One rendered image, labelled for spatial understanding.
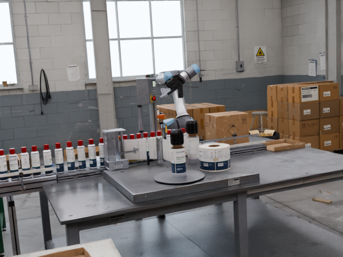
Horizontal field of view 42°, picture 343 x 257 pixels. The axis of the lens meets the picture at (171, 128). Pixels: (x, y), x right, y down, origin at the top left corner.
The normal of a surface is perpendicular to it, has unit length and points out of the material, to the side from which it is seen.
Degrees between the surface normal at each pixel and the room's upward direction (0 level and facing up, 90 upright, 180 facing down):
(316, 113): 92
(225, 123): 90
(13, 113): 90
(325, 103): 87
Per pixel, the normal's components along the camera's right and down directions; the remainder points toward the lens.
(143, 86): -0.21, 0.15
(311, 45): -0.94, 0.10
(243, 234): 0.38, 0.11
